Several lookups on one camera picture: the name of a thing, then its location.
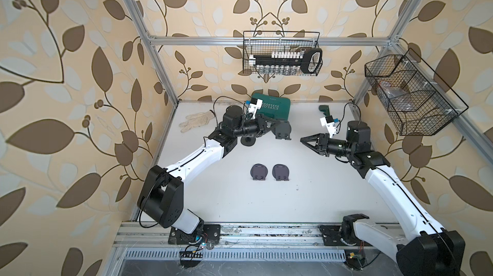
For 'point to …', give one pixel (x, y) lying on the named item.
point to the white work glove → (196, 120)
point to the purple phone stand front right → (280, 172)
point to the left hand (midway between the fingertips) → (277, 121)
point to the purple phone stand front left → (259, 172)
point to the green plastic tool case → (276, 107)
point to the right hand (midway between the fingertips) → (301, 141)
